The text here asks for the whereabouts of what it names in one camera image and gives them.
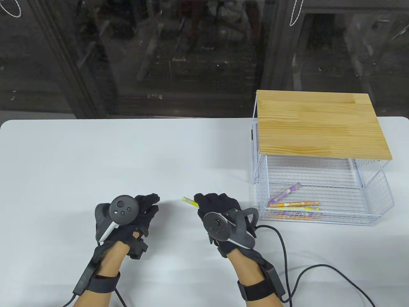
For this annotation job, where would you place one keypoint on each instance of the person's left hand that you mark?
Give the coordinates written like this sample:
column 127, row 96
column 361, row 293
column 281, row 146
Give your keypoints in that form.
column 147, row 204

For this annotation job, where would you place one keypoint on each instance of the person's right hand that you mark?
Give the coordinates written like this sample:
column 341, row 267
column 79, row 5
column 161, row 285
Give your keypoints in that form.
column 220, row 203

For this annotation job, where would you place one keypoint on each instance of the yellow double-ended highlighter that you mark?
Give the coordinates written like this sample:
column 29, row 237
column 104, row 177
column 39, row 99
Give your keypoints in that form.
column 189, row 201
column 310, row 208

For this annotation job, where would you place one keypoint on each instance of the orange double-ended highlighter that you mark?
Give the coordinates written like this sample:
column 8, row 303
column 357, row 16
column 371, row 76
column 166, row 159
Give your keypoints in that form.
column 294, row 203
column 278, row 217

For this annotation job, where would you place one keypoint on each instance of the purple double-ended highlighter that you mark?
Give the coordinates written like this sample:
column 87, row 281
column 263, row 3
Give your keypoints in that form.
column 284, row 193
column 311, row 216

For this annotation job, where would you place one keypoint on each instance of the person's right forearm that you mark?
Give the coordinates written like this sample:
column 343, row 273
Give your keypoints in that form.
column 246, row 268

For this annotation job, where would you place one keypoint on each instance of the black left hand controller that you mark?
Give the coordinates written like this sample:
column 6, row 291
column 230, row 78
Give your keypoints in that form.
column 123, row 209

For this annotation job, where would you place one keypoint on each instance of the black hand controller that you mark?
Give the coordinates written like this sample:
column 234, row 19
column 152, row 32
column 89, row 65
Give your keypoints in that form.
column 123, row 209
column 215, row 227

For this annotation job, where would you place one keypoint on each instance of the black right hand controller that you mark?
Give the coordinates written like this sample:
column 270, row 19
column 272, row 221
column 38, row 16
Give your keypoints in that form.
column 215, row 227

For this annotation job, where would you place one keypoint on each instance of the black right wrist sensor box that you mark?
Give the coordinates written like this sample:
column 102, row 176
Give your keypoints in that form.
column 275, row 281

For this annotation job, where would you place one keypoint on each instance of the black wrist sensor box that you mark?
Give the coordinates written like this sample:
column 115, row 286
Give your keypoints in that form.
column 275, row 281
column 84, row 278

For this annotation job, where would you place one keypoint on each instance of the black left wrist sensor box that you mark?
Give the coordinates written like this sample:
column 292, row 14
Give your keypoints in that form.
column 84, row 278

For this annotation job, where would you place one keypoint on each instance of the dark window mullion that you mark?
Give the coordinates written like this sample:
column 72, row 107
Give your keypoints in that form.
column 274, row 57
column 73, row 70

